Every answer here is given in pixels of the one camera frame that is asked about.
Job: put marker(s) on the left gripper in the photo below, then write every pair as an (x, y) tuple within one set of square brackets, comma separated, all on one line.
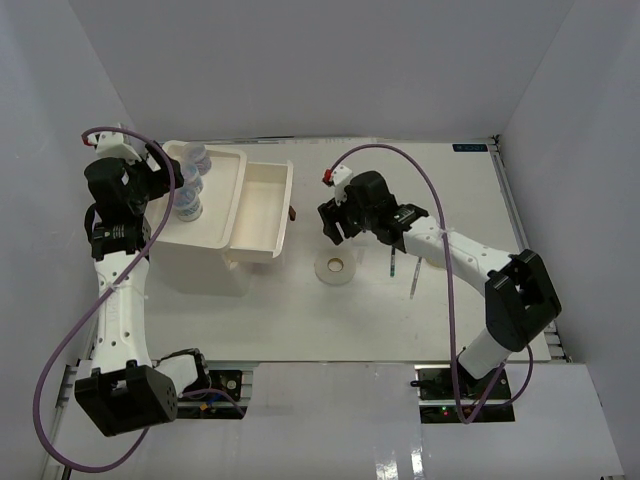
[(161, 178)]

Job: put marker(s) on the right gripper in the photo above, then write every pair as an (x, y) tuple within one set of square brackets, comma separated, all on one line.
[(331, 214)]

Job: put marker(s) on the clear jar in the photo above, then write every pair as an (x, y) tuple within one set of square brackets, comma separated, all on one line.
[(191, 176), (197, 154), (186, 204)]

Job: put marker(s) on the white wide tape roll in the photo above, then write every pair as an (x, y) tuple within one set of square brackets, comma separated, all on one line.
[(335, 266)]

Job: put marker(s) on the white top drawer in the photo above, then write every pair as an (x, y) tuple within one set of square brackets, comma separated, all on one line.
[(263, 213)]

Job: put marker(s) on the beige thin tape roll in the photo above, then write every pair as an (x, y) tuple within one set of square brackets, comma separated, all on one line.
[(434, 263)]

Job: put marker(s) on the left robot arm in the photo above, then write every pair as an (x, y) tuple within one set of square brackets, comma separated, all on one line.
[(126, 391)]

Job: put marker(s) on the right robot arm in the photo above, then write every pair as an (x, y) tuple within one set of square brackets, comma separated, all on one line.
[(520, 299)]

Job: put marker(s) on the dark green pen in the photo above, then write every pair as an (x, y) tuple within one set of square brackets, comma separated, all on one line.
[(392, 269)]

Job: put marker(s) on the grey clear pen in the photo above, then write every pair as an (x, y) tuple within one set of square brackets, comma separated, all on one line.
[(415, 278)]

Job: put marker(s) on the blue table label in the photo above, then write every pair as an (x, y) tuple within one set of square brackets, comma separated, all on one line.
[(469, 147)]

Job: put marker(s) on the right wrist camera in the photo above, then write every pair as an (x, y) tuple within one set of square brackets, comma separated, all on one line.
[(338, 178)]

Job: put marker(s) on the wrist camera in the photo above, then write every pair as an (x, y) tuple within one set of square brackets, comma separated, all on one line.
[(111, 144), (338, 178)]

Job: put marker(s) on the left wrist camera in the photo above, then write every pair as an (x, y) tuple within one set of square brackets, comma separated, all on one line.
[(111, 144)]

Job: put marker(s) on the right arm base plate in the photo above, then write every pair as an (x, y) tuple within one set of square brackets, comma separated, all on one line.
[(436, 399)]

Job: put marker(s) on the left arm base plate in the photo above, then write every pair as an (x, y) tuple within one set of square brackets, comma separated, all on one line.
[(225, 395)]

